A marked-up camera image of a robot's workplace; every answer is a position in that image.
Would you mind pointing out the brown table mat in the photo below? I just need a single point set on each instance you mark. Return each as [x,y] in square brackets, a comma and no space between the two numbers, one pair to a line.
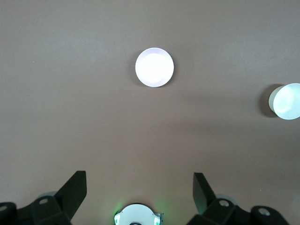
[70,93]

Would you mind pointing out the pink bowl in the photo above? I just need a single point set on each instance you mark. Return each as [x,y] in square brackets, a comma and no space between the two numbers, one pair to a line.
[154,67]

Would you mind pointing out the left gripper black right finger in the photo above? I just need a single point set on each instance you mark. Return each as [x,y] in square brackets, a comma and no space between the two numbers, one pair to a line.
[206,199]

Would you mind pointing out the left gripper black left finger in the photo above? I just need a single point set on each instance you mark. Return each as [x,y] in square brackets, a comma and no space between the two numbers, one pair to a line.
[68,194]

